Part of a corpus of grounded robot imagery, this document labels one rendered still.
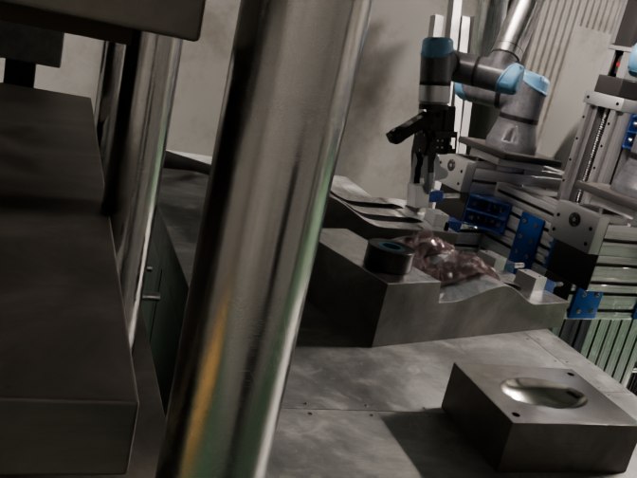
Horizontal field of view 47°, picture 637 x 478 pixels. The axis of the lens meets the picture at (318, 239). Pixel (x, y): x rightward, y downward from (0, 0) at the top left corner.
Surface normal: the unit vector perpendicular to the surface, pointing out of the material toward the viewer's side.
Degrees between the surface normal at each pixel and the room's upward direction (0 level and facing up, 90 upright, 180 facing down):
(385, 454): 0
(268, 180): 90
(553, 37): 90
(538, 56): 90
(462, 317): 90
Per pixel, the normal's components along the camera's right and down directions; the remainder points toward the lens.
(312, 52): 0.21, 0.32
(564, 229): -0.88, -0.06
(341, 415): 0.22, -0.94
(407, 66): 0.43, 0.34
